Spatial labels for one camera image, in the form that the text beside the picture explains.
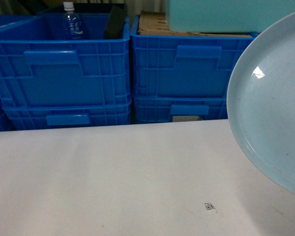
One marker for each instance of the black foam block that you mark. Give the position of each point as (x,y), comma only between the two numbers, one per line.
(115,23)

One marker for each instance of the brown cardboard sheet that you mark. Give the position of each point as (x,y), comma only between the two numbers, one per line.
(155,24)

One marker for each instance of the small QR code sticker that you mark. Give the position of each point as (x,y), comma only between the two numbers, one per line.
(209,206)

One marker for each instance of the blue crate lower right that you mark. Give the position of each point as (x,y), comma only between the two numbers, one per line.
(166,109)

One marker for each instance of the blue crate with bottle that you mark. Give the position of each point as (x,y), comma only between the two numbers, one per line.
(39,67)

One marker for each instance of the light teal foam box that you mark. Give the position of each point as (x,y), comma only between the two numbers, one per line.
(225,16)

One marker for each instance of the blue crate lower middle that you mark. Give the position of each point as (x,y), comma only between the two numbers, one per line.
(49,117)

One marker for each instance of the clear blue water bottle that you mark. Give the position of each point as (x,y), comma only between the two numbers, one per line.
(72,22)

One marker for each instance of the blue crate top left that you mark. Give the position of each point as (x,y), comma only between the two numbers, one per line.
(8,19)

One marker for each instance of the light blue round plate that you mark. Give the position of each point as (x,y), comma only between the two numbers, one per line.
(261,102)

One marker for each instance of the blue crate top right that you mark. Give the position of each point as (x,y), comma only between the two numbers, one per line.
(183,66)

